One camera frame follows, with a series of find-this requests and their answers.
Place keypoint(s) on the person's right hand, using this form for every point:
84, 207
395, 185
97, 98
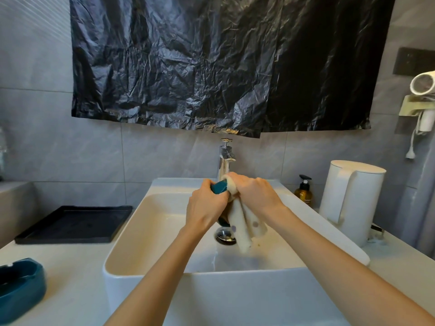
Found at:
256, 196

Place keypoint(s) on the person's left hand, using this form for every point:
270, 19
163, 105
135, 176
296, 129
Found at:
204, 207

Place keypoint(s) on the person's right fingers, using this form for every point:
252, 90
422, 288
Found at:
238, 181

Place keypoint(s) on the person's left thumb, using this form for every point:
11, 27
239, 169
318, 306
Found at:
222, 202

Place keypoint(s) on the white and teal cloth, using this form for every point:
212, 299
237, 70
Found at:
238, 220

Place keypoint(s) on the person's left forearm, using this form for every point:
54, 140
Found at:
159, 278

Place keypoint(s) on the person's right forearm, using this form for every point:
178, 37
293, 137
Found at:
340, 268

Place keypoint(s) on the chrome faucet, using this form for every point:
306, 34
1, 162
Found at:
225, 159

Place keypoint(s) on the chrome sink drain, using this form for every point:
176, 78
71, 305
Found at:
225, 235

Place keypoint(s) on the white rectangular sink basin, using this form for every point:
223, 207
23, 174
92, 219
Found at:
217, 241

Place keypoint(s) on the amber pump soap bottle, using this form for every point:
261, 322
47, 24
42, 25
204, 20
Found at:
303, 191

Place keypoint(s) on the white electric kettle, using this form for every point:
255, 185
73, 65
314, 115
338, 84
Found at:
353, 200

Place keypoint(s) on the black plastic sheet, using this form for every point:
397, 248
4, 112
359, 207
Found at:
221, 61

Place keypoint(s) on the black rectangular tray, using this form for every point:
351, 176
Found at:
73, 224

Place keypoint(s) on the white hair dryer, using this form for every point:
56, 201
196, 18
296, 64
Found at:
424, 83

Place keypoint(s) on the teal ceramic dish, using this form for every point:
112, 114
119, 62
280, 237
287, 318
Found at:
18, 288

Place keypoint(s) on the beige wall holder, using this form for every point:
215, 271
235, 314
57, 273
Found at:
416, 105

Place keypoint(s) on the dark wall socket plate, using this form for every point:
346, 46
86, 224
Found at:
413, 61

